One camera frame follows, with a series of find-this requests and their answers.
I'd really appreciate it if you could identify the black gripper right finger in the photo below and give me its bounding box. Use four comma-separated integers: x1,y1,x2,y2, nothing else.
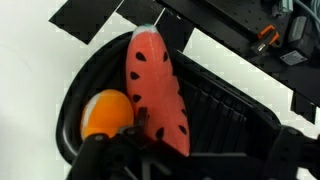
248,106,320,180

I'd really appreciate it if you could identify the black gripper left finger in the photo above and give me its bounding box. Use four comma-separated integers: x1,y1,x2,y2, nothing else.
66,107,174,180

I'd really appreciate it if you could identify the orange plush toy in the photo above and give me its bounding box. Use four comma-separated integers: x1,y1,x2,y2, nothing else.
80,88,135,141

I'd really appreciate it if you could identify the watermelon slice plush toy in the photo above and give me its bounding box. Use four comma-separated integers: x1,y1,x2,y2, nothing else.
125,24,192,157

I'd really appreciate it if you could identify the black tape patch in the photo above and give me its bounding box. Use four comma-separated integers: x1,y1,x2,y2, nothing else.
289,91,317,125
48,0,124,45
116,0,165,26
156,9,196,53

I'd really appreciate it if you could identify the black grill tray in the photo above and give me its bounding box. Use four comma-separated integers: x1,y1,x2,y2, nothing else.
55,31,284,166

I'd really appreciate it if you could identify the orange black toggle clamp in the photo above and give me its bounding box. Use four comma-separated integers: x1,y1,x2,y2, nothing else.
257,24,281,46

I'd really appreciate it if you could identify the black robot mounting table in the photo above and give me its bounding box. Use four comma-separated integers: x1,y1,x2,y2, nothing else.
159,0,320,108

